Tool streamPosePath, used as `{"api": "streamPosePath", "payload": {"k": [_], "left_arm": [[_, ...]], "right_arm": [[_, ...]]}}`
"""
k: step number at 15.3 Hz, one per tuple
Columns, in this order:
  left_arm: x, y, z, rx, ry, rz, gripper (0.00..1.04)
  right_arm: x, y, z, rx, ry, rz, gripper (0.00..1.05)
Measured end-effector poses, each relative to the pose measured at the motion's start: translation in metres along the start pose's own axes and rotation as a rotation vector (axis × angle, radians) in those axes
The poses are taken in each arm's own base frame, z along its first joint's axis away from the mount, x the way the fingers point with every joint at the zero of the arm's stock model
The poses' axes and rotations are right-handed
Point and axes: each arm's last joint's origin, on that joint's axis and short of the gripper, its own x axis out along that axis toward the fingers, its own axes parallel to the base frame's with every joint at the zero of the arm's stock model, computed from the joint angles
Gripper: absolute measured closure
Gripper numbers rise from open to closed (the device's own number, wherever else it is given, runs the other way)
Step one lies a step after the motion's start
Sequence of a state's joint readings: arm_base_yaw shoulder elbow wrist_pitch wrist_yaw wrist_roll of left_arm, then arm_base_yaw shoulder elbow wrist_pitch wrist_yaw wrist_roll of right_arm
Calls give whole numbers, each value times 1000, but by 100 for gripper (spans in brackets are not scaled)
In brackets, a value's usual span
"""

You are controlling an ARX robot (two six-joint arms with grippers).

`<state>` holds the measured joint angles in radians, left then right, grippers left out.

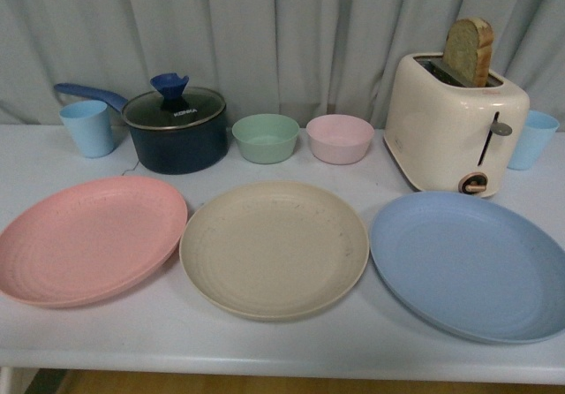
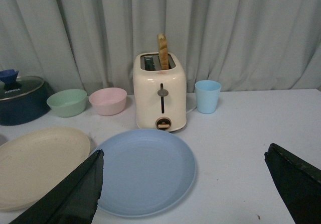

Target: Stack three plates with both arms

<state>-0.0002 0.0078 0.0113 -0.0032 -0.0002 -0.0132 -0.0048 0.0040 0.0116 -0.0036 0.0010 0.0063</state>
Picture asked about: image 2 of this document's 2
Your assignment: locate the green bowl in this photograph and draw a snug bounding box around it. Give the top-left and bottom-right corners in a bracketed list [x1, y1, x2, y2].
[47, 89, 87, 118]

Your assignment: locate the dark blue saucepan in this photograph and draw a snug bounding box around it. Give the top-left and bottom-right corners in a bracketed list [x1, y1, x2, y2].
[1, 82, 54, 126]

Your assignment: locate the grey curtain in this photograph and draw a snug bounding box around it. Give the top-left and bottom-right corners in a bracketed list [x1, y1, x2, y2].
[1, 0, 320, 93]

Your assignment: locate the light blue plate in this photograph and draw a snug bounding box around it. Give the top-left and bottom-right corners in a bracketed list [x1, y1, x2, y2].
[98, 129, 197, 217]

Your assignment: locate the glass pot lid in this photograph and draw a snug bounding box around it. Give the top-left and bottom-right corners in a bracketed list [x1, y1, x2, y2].
[1, 69, 45, 101]

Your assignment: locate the cream plate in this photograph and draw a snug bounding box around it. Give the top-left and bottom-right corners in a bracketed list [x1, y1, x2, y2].
[1, 127, 91, 211]

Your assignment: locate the toast slice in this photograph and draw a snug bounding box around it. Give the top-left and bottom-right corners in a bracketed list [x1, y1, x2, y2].
[157, 34, 169, 70]

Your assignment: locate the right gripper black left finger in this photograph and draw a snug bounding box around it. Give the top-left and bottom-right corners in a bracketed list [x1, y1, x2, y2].
[11, 150, 104, 223]

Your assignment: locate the light blue cup right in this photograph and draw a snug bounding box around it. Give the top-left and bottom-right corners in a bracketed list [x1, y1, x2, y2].
[195, 80, 221, 114]

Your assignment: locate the pink bowl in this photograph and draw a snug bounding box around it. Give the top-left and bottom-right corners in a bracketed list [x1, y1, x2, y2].
[89, 87, 127, 116]

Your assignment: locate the cream toaster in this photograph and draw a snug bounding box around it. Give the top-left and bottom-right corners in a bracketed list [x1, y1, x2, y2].
[133, 53, 187, 132]

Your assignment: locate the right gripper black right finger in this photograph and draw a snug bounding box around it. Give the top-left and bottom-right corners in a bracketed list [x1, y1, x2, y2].
[264, 143, 320, 223]

